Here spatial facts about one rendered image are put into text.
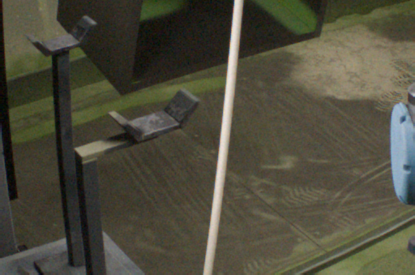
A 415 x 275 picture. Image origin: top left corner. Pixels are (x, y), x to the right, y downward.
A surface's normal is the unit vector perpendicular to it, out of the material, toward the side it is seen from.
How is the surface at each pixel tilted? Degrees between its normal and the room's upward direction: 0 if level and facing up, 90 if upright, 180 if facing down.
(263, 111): 0
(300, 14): 90
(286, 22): 12
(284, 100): 0
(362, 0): 90
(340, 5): 90
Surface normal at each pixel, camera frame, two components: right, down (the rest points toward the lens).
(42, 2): 0.47, -0.11
